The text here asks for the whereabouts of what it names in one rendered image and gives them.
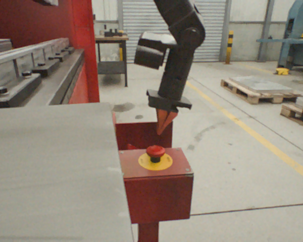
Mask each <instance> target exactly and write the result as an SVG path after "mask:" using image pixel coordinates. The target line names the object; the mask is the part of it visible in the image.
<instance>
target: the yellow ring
mask: <svg viewBox="0 0 303 242"><path fill-rule="evenodd" d="M138 162H139V164H140V166H142V167H143V168H145V169H148V170H164V169H166V168H169V167H170V166H171V165H172V163H173V160H172V158H171V157H170V156H169V155H167V154H166V153H164V155H163V156H162V157H161V161H160V162H159V163H152V162H151V161H150V157H149V156H148V155H147V153H144V154H143V155H141V156H140V158H139V160H138Z"/></svg>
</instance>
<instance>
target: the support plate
mask: <svg viewBox="0 0 303 242"><path fill-rule="evenodd" d="M0 242H135V241H134V236H133V230H132V224H131V219H130V213H129V207H128V202H127V195H126V190H125V184H124V178H123V176H122V169H121V164H120V158H119V152H118V146H117V141H116V135H115V129H114V124H113V118H112V112H111V106H110V103H109V102H97V103H80V104H62V105H46V106H37V107H20V108H3V109H0Z"/></svg>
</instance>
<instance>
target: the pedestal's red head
mask: <svg viewBox="0 0 303 242"><path fill-rule="evenodd" d="M173 123H174V121H171V122H170V123H169V124H168V125H167V126H166V127H165V128H164V130H163V131H162V132H161V134H160V135H158V134H157V122H135V123H116V126H117V140H116V141H117V146H118V152H119V158H120V164H121V169H122V176H123V178H124V184H125V190H126V195H127V202H128V207H129V213H130V219H131V224H140V223H152V222H163V221H175V220H186V219H190V214H191V203H192V192H193V182H194V172H193V170H192V168H191V166H190V164H189V162H188V160H187V158H186V156H185V154H184V152H183V150H182V148H181V147H175V148H172V142H173ZM153 145H158V146H161V147H163V148H164V149H165V153H166V154H167V155H169V156H170V157H171V158H172V160H173V163H172V165H171V166H170V167H169V168H166V169H164V170H148V169H145V168H143V167H142V166H140V164H139V162H138V160H139V158H140V156H141V155H143V154H144V153H146V149H147V148H148V147H149V146H153Z"/></svg>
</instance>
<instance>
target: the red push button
mask: <svg viewBox="0 0 303 242"><path fill-rule="evenodd" d="M146 153H147V155H148V156H149V157H150V161H151V162H152V163H159V162H160V161H161V157H162V156H163V155H164V153H165V149H164V148H163V147H161V146H158V145H153V146H149V147H148V148H147V149H146Z"/></svg>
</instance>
